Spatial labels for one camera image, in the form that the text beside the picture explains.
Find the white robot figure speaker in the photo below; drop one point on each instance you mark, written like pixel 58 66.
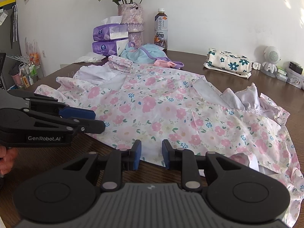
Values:
pixel 272 58

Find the upper purple tissue pack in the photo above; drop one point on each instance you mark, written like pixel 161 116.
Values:
pixel 110 29

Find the crumpled white tissue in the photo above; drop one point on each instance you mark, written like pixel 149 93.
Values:
pixel 90 57

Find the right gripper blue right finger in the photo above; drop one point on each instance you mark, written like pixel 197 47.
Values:
pixel 186 162

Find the blue pink purple garment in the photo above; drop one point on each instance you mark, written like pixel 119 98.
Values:
pixel 150 54

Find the grey printed tin box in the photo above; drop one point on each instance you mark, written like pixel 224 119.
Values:
pixel 294 78

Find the purple textured vase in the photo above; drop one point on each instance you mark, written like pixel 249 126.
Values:
pixel 132 16

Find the left hand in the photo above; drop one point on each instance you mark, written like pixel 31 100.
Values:
pixel 8 157

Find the purple tissue pack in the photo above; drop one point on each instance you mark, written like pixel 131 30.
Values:
pixel 109 48
pixel 110 29

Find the white letter ornament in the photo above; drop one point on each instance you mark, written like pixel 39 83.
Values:
pixel 255 65

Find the lower purple tissue pack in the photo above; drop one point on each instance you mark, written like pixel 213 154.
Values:
pixel 109 48

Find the folded cream blue-flower cloth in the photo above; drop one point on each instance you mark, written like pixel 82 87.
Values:
pixel 227 62

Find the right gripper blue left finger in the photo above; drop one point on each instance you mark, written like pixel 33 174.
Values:
pixel 118 161

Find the pink floral child dress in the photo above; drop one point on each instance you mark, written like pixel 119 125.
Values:
pixel 153 103

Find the oolong tea bottle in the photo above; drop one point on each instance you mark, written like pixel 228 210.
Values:
pixel 161 29

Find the black charger block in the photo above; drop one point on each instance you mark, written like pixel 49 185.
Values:
pixel 296 67

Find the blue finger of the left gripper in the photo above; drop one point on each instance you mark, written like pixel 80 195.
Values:
pixel 89 126
pixel 68 112

